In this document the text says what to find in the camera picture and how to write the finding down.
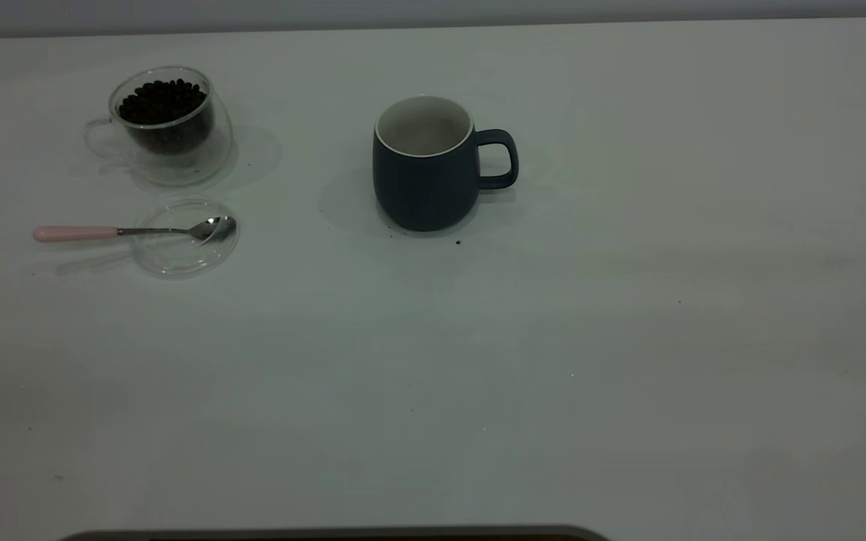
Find clear double-wall glass cup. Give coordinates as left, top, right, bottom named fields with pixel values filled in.
left=83, top=65, right=235, bottom=187

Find clear round glass lid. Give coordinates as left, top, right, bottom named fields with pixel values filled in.
left=131, top=195, right=240, bottom=279

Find dark coffee beans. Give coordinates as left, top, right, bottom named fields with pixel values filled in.
left=119, top=78, right=214, bottom=155

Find pink-handled metal spoon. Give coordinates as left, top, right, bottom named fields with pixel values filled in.
left=33, top=216, right=238, bottom=244

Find dark grey ceramic mug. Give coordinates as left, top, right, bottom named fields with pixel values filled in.
left=371, top=95, right=519, bottom=232

